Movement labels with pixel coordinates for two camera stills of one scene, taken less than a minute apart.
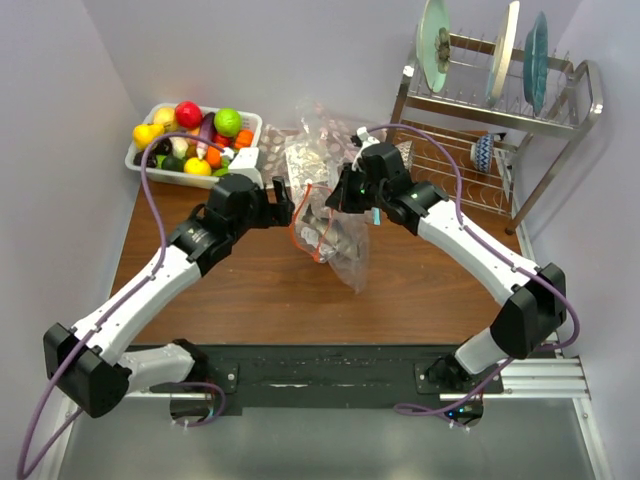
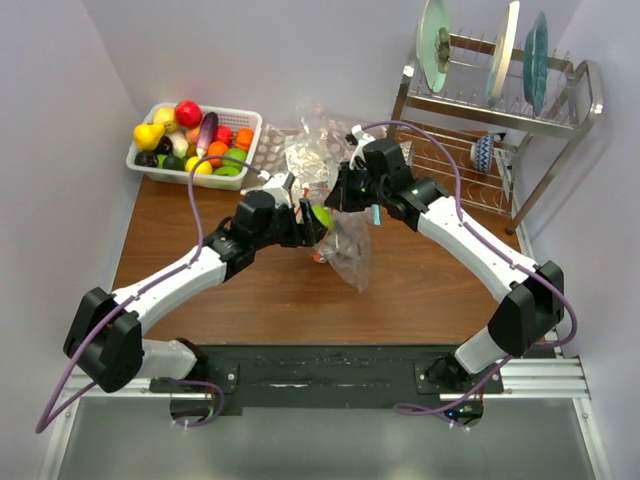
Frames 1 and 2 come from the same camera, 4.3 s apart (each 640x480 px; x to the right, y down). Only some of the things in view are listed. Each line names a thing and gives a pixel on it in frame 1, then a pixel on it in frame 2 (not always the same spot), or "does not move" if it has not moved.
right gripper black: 341,198 does not move
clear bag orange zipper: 332,236 does not move
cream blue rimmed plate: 503,53 does not move
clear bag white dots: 272,156 does not move
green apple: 227,122 -> 323,214
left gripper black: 272,215 -> 306,234
